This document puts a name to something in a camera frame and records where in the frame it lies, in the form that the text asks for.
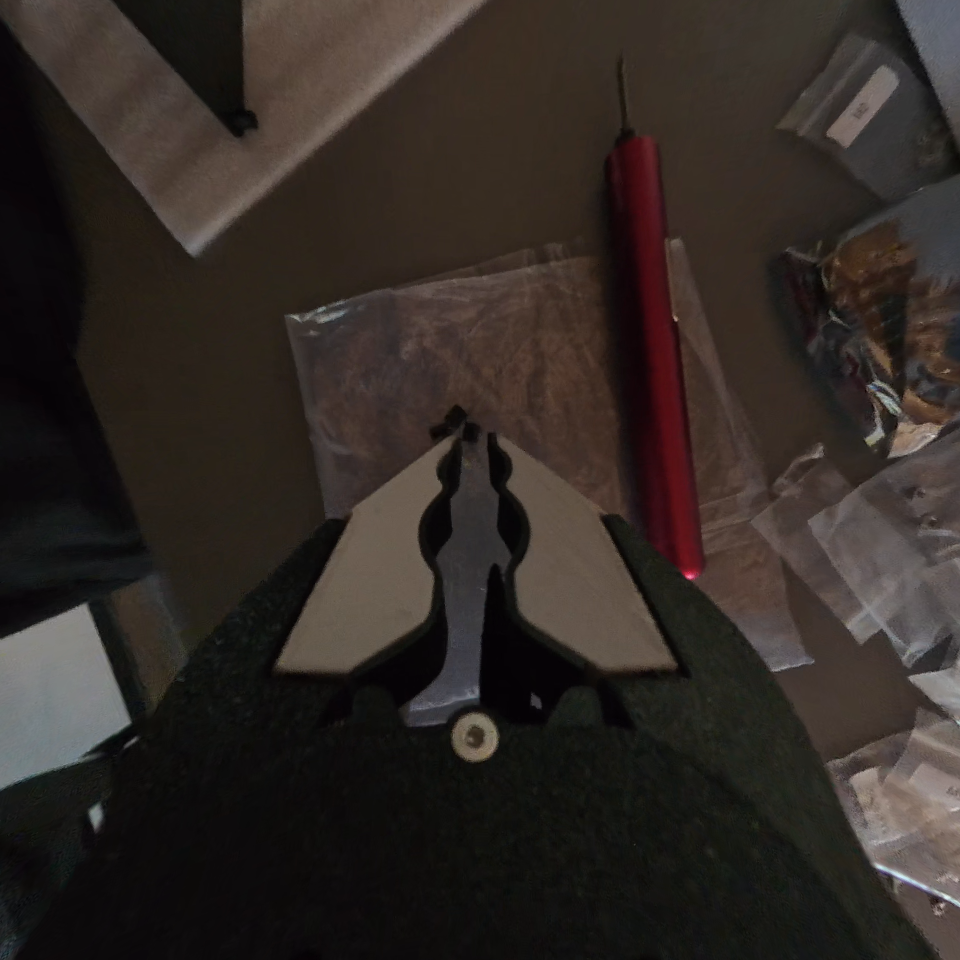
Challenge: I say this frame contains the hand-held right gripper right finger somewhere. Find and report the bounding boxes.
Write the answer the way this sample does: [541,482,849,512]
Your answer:
[480,433,681,715]

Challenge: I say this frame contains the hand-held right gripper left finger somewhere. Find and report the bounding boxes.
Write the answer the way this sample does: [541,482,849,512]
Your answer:
[273,436,460,710]

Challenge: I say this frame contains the large clear plastic bag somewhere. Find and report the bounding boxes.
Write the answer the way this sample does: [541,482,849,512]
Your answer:
[283,238,816,730]

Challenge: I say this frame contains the black metal chassis plate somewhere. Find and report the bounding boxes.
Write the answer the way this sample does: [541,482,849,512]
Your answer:
[112,0,261,138]

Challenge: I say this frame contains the pink screwdriver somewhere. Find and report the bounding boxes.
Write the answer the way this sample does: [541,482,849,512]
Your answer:
[604,52,708,580]

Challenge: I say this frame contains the crumpled clear plastic wrap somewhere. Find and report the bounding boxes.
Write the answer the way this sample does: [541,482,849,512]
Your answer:
[752,442,960,670]

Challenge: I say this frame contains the white foam sheet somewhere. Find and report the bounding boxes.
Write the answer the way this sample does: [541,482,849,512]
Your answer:
[0,0,490,258]

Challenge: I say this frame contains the scattered small screw bags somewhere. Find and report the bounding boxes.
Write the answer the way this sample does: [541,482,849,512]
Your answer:
[776,30,960,901]

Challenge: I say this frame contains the orange cardboard box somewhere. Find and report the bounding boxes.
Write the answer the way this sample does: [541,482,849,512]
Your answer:
[896,0,960,85]

